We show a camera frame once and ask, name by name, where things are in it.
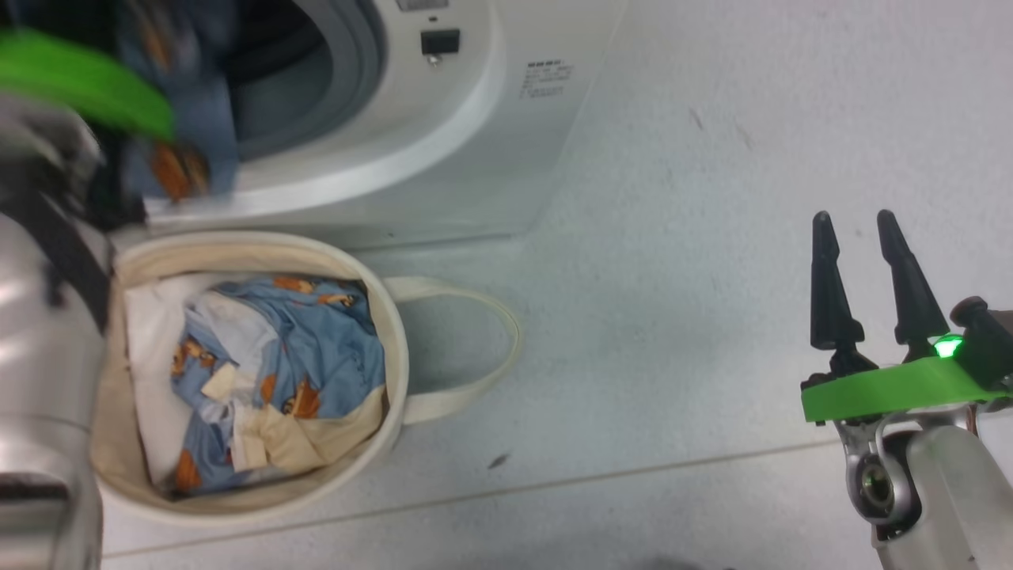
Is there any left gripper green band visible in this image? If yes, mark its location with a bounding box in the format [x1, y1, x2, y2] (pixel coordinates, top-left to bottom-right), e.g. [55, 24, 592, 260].
[0, 30, 175, 143]

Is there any white front-load washing machine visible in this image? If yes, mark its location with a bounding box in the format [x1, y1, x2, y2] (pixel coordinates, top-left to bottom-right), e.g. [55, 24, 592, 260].
[111, 0, 626, 250]

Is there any cream canvas laundry basket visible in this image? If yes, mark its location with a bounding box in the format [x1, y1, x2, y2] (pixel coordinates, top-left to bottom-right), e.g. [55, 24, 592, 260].
[91, 230, 522, 527]

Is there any grey rubber door gasket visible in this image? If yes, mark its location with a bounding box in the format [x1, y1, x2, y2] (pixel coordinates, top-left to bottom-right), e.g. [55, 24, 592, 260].
[230, 0, 389, 159]

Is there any blue and cream bear garment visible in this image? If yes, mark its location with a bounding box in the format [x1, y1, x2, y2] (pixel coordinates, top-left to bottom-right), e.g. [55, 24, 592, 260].
[170, 275, 389, 492]

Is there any small black text label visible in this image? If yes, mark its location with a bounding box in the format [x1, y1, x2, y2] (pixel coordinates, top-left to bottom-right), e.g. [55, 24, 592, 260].
[518, 59, 576, 100]

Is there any blue bear-print garment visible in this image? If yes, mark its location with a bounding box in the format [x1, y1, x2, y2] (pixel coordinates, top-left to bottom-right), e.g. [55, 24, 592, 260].
[119, 0, 242, 203]

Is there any black door lock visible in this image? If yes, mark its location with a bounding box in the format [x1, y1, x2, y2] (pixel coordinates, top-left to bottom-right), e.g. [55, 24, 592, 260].
[420, 29, 461, 66]

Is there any white cloth in basket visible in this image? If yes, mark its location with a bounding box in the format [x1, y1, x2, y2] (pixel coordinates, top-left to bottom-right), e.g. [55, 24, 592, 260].
[125, 273, 238, 484]

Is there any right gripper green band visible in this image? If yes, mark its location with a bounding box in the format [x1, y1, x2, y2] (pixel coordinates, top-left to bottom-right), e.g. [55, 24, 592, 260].
[801, 209, 1013, 424]

